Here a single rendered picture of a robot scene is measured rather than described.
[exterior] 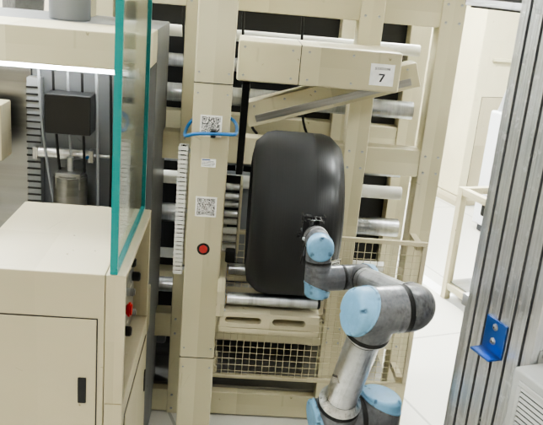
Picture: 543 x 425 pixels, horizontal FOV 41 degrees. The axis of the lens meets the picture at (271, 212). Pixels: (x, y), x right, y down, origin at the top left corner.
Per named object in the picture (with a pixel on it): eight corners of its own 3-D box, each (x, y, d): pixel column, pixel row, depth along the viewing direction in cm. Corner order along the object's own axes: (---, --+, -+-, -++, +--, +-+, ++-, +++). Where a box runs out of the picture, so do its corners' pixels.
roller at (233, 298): (224, 288, 265) (223, 295, 268) (223, 298, 262) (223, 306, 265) (320, 294, 267) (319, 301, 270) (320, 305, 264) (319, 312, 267)
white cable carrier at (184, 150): (172, 273, 268) (178, 146, 254) (173, 268, 273) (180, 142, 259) (184, 274, 269) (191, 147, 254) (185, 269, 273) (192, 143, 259)
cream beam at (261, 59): (235, 81, 272) (239, 39, 268) (236, 72, 296) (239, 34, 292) (398, 94, 276) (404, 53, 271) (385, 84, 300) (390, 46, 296)
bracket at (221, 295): (215, 316, 261) (217, 291, 258) (218, 273, 298) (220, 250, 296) (224, 317, 261) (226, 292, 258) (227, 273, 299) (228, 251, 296)
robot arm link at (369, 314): (361, 447, 202) (422, 309, 169) (309, 453, 198) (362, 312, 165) (346, 411, 211) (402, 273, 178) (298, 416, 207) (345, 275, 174)
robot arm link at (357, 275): (458, 287, 175) (369, 255, 221) (417, 289, 171) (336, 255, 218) (456, 335, 176) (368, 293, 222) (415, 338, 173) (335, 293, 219)
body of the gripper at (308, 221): (325, 213, 231) (330, 222, 219) (322, 240, 233) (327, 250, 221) (301, 212, 231) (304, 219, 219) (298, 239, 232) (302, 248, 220)
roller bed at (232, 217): (190, 250, 306) (194, 181, 297) (192, 238, 320) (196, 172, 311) (238, 253, 308) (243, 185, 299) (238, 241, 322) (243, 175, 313)
